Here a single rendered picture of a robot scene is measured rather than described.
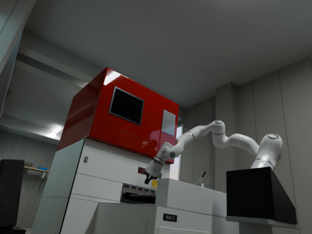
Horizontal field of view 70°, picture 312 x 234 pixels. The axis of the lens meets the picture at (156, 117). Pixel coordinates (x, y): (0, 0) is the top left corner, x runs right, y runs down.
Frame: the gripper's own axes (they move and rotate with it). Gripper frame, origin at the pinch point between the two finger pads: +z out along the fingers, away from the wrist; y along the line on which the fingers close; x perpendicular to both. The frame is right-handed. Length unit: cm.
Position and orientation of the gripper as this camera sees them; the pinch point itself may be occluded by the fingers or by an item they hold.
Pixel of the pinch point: (146, 181)
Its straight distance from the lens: 166.8
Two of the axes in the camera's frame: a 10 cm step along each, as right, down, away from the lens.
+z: -5.2, 8.1, -2.7
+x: 2.1, 4.3, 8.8
